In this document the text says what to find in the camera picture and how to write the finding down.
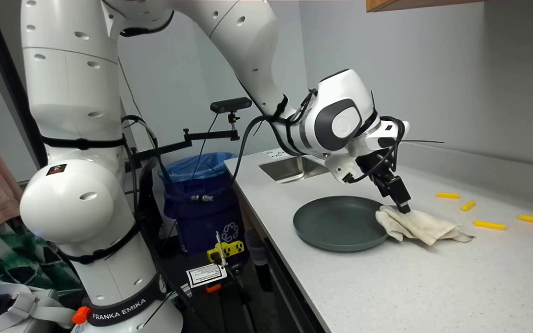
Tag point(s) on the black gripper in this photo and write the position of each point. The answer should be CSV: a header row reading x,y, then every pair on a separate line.
x,y
375,167

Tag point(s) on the beige cloth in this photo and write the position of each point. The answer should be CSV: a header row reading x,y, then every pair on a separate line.
x,y
421,224

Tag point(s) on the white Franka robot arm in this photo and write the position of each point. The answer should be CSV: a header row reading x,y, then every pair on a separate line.
x,y
69,204

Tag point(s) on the dark green plate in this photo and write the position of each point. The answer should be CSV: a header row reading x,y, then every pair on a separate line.
x,y
338,222

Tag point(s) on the steel sink basin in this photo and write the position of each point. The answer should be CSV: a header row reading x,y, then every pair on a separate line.
x,y
286,169

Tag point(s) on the yellow black tag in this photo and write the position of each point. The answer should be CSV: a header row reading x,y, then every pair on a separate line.
x,y
226,252

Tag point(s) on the blue recycling bin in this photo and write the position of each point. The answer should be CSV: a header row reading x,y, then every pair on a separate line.
x,y
202,204

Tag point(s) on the white label box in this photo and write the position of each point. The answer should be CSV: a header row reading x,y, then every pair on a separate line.
x,y
206,276

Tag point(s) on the orange knob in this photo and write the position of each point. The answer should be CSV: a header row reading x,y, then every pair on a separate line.
x,y
80,315

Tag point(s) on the green patterned fabric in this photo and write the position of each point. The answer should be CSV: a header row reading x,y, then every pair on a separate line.
x,y
8,265

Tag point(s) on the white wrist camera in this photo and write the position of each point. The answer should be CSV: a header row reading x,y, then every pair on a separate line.
x,y
347,167

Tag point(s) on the black stereo camera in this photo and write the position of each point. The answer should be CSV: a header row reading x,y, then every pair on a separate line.
x,y
230,104

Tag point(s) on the wooden wall cabinet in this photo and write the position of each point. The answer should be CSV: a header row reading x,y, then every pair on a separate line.
x,y
415,4

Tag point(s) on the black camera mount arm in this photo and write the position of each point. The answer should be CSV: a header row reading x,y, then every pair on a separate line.
x,y
204,137

